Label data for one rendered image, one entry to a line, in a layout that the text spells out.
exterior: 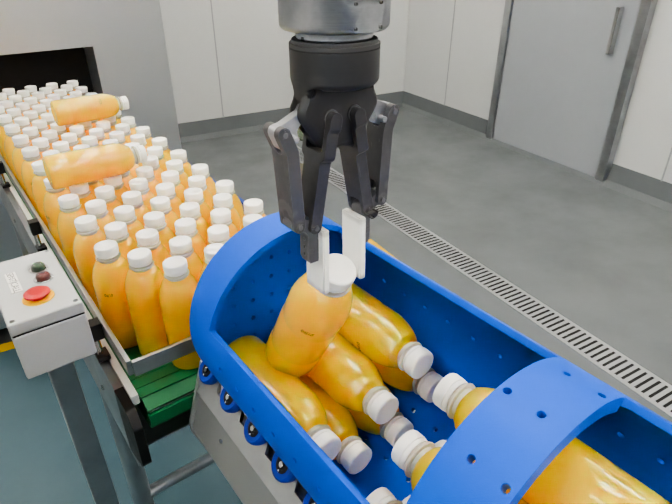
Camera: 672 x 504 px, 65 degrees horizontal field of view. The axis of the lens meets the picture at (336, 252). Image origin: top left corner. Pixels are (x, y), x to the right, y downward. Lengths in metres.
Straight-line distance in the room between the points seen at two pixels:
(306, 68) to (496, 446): 0.33
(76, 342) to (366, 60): 0.64
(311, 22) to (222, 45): 4.74
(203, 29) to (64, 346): 4.37
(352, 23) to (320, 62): 0.04
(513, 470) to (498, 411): 0.05
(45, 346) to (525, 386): 0.67
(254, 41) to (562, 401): 4.95
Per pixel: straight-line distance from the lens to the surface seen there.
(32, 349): 0.89
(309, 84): 0.44
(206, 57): 5.13
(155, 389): 0.98
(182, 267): 0.90
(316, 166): 0.47
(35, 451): 2.27
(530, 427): 0.46
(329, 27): 0.42
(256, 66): 5.30
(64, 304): 0.87
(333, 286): 0.53
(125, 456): 1.47
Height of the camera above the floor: 1.55
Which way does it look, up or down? 30 degrees down
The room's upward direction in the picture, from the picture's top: straight up
